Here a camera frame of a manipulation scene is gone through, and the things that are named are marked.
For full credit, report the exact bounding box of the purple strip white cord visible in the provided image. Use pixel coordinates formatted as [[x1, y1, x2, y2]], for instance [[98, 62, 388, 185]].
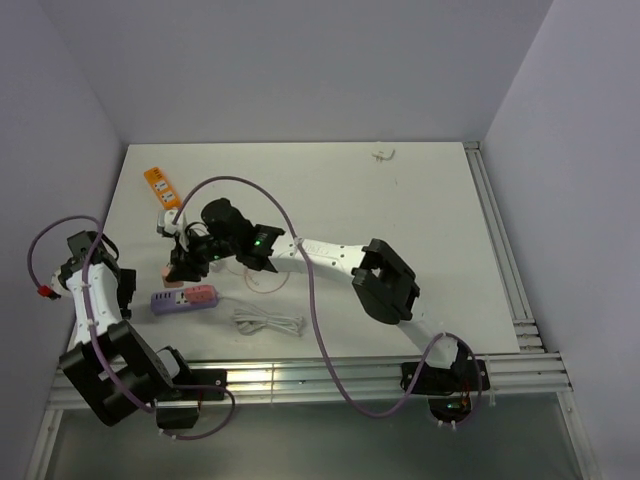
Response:
[[219, 296, 307, 338]]

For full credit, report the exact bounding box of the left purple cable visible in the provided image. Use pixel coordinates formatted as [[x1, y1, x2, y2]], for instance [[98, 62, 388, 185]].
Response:
[[26, 215, 236, 441]]

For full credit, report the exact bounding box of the aluminium rail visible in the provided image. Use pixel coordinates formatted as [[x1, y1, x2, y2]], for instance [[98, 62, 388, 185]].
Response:
[[463, 142, 602, 479], [47, 352, 571, 412]]

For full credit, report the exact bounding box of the pink plug adapter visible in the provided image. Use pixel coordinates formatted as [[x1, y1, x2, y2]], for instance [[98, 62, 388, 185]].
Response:
[[184, 285, 218, 304]]

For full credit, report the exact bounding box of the thin pink wire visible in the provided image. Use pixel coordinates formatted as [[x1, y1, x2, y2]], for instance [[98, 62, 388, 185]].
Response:
[[219, 264, 291, 295]]

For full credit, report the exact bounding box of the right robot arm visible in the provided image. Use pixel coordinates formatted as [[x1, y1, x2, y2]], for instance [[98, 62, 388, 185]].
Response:
[[156, 198, 469, 390]]

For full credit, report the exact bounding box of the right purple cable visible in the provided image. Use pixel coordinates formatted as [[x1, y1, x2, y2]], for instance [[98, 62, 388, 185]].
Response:
[[171, 175, 484, 419]]

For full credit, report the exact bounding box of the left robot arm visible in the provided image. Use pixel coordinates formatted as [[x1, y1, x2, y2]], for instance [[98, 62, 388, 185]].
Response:
[[54, 231, 195, 426]]

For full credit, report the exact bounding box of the small white plug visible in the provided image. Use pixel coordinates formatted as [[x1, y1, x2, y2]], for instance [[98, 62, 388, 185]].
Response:
[[371, 147, 396, 163]]

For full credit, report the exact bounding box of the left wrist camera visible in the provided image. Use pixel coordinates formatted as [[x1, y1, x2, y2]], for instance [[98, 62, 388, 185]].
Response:
[[37, 266, 77, 301]]

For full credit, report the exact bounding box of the purple power strip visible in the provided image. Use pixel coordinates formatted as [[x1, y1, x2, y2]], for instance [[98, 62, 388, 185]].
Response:
[[150, 287, 219, 316]]

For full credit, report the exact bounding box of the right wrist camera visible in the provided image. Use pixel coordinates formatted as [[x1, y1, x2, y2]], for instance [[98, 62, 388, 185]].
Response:
[[156, 208, 187, 249]]

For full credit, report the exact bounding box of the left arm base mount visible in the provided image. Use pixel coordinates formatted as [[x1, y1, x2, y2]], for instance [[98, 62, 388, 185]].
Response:
[[154, 369, 227, 434]]

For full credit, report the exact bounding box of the aluminium right rail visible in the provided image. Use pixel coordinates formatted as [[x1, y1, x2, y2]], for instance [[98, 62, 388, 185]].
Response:
[[463, 142, 602, 479]]

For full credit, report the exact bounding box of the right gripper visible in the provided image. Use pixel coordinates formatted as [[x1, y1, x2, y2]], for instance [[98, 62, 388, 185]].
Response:
[[167, 226, 240, 283]]

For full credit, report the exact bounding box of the small pink charger plug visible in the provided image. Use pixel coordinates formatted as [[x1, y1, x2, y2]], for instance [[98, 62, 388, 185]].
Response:
[[161, 266, 171, 288]]

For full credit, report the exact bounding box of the orange power strip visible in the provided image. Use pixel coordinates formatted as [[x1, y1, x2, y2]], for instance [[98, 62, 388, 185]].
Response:
[[144, 167, 182, 210]]

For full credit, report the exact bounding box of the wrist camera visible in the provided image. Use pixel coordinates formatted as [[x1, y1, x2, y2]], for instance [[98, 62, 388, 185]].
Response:
[[156, 208, 187, 249], [37, 266, 77, 301]]

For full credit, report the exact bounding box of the purple cable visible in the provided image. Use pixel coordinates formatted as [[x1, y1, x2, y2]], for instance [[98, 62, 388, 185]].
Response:
[[26, 215, 236, 441], [171, 175, 484, 419]]

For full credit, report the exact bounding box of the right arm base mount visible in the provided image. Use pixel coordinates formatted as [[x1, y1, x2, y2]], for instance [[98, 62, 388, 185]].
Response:
[[400, 355, 491, 426]]

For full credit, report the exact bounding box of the aluminium front rail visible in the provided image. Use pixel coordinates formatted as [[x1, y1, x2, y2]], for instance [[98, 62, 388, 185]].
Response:
[[47, 352, 571, 412]]

